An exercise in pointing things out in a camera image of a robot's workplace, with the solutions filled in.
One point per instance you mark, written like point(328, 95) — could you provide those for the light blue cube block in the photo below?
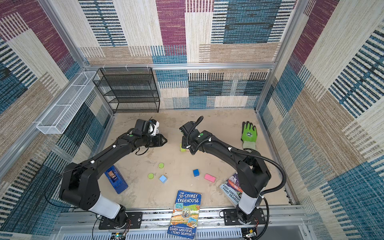
point(163, 179)

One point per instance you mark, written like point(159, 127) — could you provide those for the lower green cylinder block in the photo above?
point(150, 175)

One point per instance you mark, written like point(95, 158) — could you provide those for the pink rectangular block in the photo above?
point(210, 178)

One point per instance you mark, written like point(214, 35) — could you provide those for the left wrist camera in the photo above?
point(143, 127)

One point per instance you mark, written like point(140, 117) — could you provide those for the white wire mesh basket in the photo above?
point(60, 115)

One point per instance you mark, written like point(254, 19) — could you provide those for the blue box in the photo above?
point(116, 179)

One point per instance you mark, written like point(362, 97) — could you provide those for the light green rectangular block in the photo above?
point(182, 149)

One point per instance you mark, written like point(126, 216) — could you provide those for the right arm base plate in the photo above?
point(231, 217)

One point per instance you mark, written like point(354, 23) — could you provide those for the green black work glove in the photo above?
point(249, 135)

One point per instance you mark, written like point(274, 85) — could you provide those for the purple treehouse book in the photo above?
point(231, 188)

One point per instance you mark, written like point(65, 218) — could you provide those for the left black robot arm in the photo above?
point(80, 186)

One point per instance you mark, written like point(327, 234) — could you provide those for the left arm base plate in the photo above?
point(131, 220)

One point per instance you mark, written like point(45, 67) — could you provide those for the black wire shelf rack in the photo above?
point(128, 90)

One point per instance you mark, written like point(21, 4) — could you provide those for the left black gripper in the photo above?
point(159, 140)

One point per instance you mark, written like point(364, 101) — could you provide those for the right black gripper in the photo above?
point(187, 138)

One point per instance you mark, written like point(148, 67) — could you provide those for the dark blue cube block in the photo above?
point(196, 173)

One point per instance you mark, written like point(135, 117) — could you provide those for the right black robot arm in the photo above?
point(253, 173)

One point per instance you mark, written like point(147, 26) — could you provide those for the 91-storey treehouse book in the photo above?
point(185, 215)

